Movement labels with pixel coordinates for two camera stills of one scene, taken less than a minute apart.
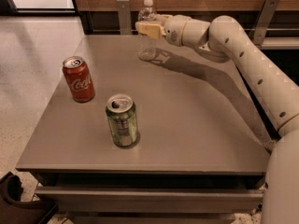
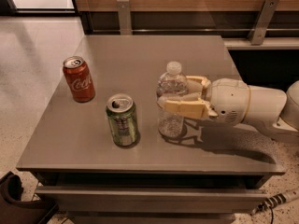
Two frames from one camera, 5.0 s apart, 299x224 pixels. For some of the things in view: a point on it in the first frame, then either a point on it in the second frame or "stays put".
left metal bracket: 125,18 stays put
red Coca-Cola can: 79,78 stays put
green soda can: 122,119 stays put
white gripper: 173,30 -> 229,99
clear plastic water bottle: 147,45 -> 172,83
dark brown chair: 15,211 stays put
